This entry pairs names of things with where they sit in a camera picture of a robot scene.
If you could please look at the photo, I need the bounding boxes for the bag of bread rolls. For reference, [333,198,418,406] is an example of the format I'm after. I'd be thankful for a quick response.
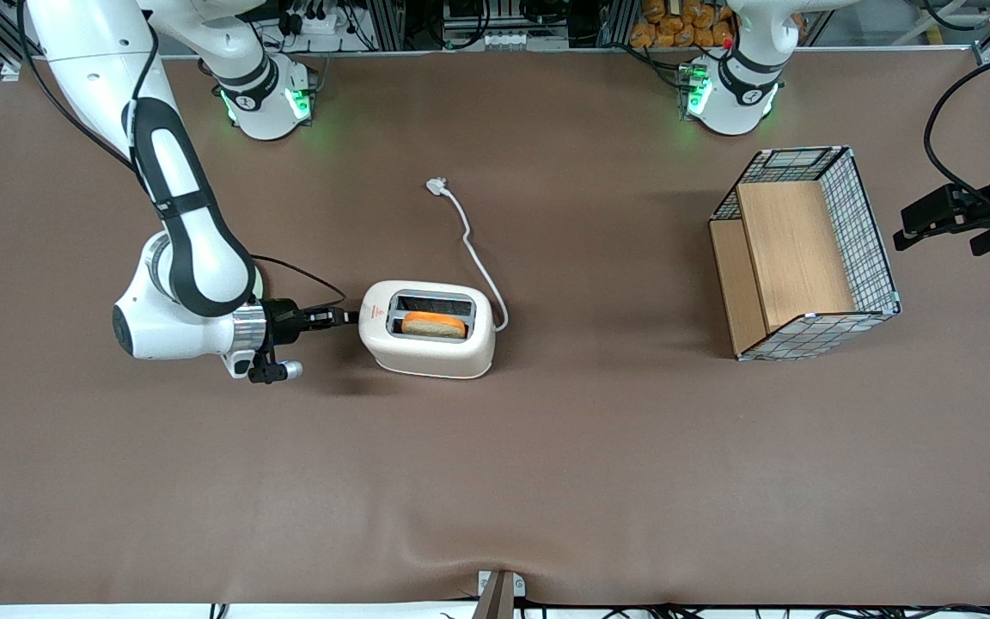
[629,0,806,49]

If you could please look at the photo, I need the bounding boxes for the white two-slot toaster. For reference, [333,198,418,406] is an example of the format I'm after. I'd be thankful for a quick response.
[358,280,497,380]

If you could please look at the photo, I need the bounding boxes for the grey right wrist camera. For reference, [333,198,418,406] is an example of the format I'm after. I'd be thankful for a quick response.
[222,344,304,386]

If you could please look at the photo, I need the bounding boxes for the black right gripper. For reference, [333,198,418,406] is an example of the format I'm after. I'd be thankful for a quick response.
[264,297,361,347]

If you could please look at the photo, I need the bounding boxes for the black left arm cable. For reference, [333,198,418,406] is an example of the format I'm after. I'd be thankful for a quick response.
[924,44,990,217]

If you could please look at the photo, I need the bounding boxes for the white power cord with plug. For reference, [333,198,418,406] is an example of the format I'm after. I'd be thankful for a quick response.
[425,176,510,334]

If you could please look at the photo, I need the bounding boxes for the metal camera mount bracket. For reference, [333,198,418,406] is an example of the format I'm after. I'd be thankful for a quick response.
[471,569,528,619]

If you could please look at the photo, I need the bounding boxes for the brown table mat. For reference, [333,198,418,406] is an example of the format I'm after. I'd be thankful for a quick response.
[0,47,990,608]

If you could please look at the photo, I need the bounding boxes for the wooden step shelf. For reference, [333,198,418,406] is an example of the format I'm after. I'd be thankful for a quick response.
[710,181,858,356]

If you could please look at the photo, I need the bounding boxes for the black wire grid basket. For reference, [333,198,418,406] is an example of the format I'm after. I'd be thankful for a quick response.
[708,146,902,362]

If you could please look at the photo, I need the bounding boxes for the white power strip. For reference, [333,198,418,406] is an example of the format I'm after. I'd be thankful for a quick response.
[283,3,351,36]

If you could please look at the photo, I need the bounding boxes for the bread slice with orange crust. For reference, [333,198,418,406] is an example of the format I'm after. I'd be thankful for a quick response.
[401,311,468,340]

